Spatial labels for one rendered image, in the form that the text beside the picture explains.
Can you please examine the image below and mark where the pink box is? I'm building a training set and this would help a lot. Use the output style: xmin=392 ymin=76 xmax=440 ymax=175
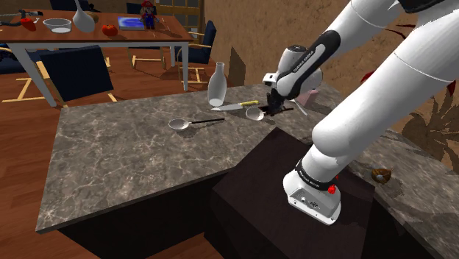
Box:
xmin=298 ymin=88 xmax=319 ymax=107

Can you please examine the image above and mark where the white glass bottle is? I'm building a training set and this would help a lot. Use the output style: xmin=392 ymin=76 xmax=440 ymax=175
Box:
xmin=207 ymin=61 xmax=228 ymax=107

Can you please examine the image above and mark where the dark blue chair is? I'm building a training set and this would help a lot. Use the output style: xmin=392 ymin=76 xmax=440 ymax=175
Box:
xmin=125 ymin=1 xmax=167 ymax=70
xmin=173 ymin=20 xmax=218 ymax=85
xmin=35 ymin=45 xmax=118 ymax=108

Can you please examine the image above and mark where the dark robot stand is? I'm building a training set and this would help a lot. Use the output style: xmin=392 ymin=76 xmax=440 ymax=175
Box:
xmin=204 ymin=127 xmax=377 ymax=259

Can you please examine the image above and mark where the brown round object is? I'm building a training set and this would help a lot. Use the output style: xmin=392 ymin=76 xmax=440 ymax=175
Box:
xmin=370 ymin=168 xmax=393 ymax=185

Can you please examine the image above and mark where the kitchen counter cabinet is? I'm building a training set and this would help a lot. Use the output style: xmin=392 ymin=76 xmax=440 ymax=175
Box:
xmin=57 ymin=171 xmax=230 ymax=259

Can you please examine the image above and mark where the wooden dining table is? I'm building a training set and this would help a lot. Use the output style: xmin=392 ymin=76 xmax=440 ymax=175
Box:
xmin=0 ymin=0 xmax=195 ymax=107

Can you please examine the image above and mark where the yellow handled knife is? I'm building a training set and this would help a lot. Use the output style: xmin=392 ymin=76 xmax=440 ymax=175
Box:
xmin=210 ymin=100 xmax=260 ymax=112

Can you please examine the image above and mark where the black handled silver spoon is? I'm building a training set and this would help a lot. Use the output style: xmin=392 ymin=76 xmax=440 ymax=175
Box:
xmin=168 ymin=117 xmax=226 ymax=131

